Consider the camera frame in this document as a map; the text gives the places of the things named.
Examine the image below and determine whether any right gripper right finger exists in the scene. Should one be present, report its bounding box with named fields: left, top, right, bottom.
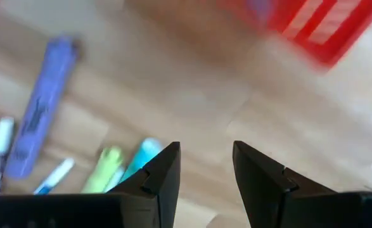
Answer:
left=232, top=141, right=336, bottom=228

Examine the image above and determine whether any light teal highlighter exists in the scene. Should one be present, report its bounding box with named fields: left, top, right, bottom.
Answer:
left=119, top=137, right=164, bottom=184

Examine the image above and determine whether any periwinkle highlighter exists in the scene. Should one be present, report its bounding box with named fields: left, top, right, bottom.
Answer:
left=4, top=34, right=82, bottom=181

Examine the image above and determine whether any blue thin marker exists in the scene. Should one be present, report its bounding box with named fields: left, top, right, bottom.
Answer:
left=33, top=157, right=76, bottom=195

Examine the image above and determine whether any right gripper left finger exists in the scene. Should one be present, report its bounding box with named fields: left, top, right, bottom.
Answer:
left=108, top=141, right=182, bottom=228

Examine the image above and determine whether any red plastic basket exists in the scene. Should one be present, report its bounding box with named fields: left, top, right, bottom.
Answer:
left=217, top=0, right=372, bottom=69

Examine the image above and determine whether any yellow-green highlighter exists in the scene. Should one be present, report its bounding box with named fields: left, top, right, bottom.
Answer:
left=80, top=145, right=125, bottom=194

